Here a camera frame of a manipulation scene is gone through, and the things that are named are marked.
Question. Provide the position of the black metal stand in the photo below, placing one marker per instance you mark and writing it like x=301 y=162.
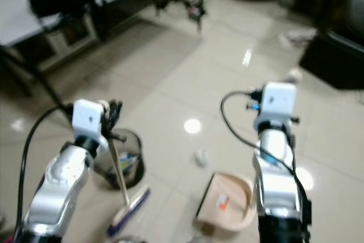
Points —
x=185 y=4

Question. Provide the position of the wooden broom with purple bristles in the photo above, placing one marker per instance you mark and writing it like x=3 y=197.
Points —
x=128 y=211

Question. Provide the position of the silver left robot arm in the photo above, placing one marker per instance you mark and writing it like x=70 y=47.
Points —
x=60 y=180

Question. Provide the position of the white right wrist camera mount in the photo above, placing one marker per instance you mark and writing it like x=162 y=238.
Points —
x=277 y=103

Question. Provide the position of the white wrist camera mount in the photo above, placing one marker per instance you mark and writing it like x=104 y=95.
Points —
x=277 y=103
x=88 y=119

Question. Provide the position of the white table with black legs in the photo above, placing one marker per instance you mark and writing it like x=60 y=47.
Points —
x=14 y=21

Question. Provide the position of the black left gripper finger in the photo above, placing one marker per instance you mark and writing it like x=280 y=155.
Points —
x=109 y=111
x=119 y=110

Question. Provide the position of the black box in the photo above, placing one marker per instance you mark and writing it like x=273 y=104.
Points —
x=335 y=61

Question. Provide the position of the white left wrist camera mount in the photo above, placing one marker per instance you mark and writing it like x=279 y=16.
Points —
x=88 y=119

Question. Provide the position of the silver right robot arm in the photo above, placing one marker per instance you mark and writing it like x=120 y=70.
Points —
x=278 y=180

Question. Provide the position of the white low cabinet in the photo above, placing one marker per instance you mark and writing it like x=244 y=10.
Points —
x=71 y=37

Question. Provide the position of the black mesh waste bin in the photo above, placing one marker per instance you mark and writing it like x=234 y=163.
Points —
x=133 y=160

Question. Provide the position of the crumpled white paper ball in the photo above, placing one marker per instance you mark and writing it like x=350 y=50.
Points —
x=201 y=159

